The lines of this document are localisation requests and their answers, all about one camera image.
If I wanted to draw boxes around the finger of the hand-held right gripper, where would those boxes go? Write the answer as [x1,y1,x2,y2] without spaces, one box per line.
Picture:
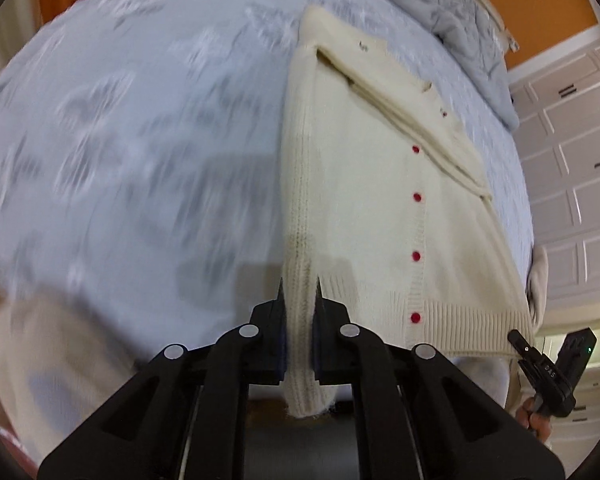
[508,330,538,362]

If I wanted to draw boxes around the pale blue patterned bedspread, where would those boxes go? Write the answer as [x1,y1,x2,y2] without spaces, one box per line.
[0,0,536,411]

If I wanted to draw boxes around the person's right hand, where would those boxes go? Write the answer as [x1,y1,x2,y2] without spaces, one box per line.
[515,396,554,444]

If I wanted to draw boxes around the grey quilted blanket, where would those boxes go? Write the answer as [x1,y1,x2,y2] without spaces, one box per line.
[330,0,521,132]

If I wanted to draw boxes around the cream knit cardigan red buttons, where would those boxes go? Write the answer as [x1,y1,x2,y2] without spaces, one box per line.
[279,5,549,419]

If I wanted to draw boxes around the cream cloth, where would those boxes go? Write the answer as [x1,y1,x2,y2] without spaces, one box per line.
[0,287,148,463]

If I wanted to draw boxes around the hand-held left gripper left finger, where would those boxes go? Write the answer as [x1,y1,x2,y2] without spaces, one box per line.
[39,277,287,480]

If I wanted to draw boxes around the white panelled wardrobe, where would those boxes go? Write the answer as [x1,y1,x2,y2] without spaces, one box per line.
[507,25,600,463]

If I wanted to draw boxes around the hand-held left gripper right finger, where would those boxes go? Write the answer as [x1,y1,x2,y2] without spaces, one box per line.
[312,276,564,480]

